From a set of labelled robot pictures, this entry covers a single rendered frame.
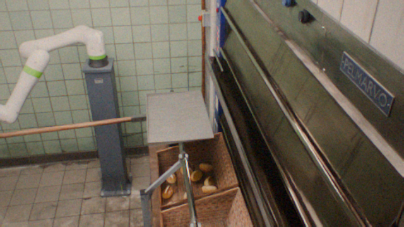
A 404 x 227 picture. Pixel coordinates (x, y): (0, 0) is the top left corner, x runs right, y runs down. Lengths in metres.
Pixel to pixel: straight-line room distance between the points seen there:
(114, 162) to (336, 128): 2.51
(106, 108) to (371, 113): 2.40
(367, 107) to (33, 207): 3.13
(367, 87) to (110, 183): 2.85
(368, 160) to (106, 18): 2.70
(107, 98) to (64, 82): 0.68
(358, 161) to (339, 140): 0.10
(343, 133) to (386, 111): 0.22
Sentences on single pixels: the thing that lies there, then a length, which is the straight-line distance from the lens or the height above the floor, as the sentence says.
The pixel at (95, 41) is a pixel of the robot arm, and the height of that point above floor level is 1.40.
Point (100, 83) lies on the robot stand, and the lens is 3.07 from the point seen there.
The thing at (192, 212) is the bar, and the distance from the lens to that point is 1.80.
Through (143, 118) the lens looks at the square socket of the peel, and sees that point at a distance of 2.40.
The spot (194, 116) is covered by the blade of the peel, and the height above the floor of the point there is 1.18.
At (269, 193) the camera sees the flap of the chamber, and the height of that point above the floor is 1.41.
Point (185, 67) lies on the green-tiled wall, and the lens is 3.62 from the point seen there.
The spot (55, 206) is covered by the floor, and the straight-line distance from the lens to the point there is 3.71.
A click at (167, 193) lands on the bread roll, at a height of 0.63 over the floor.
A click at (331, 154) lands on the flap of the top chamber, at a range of 1.20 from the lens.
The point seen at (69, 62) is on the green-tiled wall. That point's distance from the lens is 3.62.
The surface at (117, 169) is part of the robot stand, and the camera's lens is 3.51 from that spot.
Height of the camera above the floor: 2.46
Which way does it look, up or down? 32 degrees down
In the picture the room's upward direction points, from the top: straight up
